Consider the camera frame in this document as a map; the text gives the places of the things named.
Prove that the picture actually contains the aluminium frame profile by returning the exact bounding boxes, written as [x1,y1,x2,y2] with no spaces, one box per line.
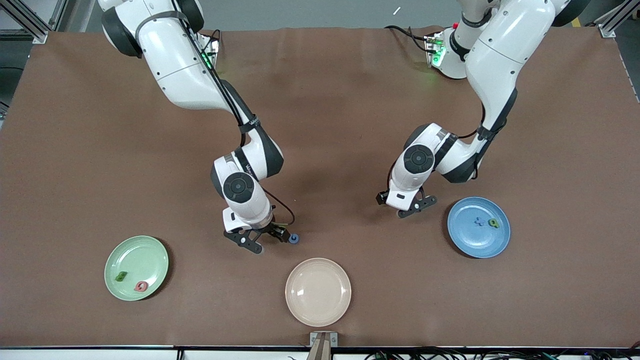
[595,0,640,39]
[0,0,68,45]

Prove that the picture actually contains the black left arm base cable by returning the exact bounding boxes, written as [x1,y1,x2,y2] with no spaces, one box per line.
[384,24,432,54]

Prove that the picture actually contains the metal connector plate green light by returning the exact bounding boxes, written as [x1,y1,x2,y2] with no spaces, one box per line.
[424,32,446,69]
[200,35,221,70]

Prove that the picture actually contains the brown table cover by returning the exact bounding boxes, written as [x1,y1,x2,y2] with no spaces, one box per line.
[0,26,640,349]

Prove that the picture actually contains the blue plate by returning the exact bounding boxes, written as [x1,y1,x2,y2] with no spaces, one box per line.
[447,196,511,259]

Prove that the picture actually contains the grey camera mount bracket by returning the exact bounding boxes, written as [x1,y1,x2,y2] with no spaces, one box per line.
[309,331,339,360]

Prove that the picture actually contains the beige plate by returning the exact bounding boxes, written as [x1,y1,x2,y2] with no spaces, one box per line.
[285,257,352,328]

